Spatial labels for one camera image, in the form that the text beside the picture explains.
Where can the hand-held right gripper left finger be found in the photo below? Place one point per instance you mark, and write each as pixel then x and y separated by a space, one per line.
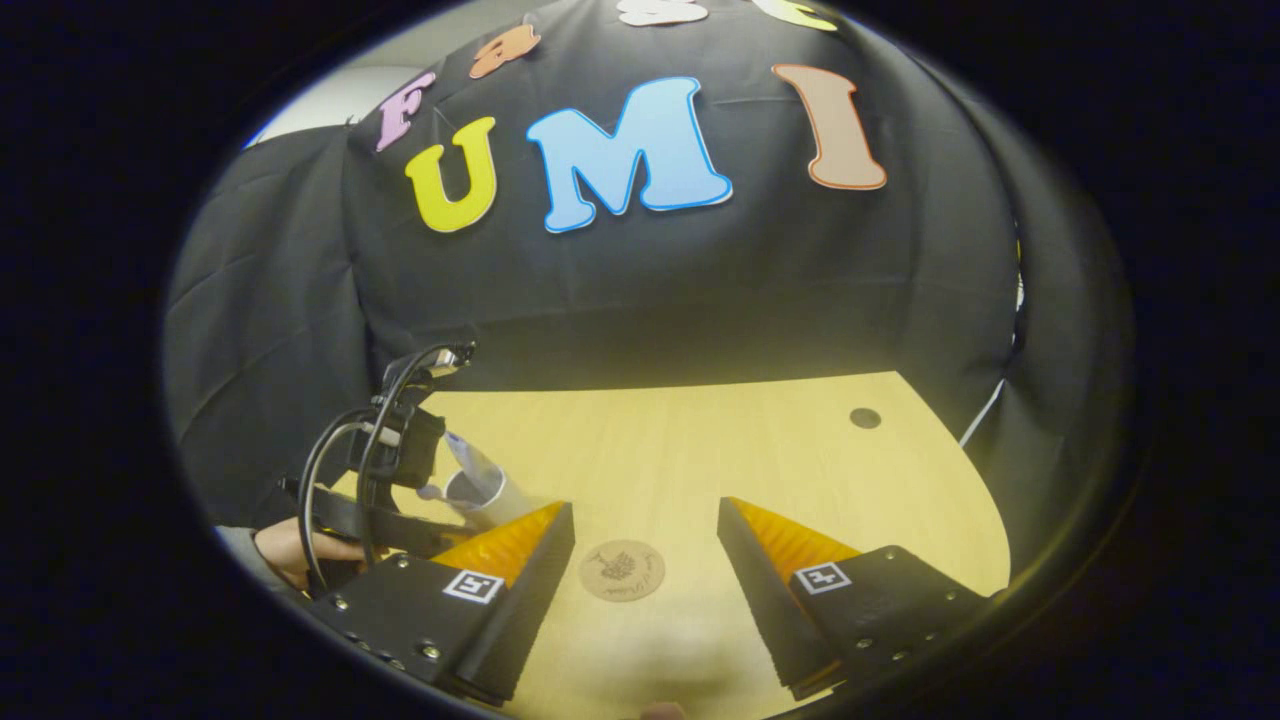
pixel 525 600

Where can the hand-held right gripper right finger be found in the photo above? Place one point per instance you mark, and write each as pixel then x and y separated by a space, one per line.
pixel 765 600

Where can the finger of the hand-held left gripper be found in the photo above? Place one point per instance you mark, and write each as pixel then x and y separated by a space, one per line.
pixel 380 525

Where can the white toothpaste tube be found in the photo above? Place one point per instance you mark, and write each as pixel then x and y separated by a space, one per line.
pixel 470 460

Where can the round wooden coaster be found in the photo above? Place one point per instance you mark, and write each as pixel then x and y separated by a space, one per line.
pixel 622 570

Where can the wooden desktop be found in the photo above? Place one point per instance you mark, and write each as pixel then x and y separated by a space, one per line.
pixel 700 450

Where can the black backdrop cloth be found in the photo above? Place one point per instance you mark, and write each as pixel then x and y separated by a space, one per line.
pixel 650 300

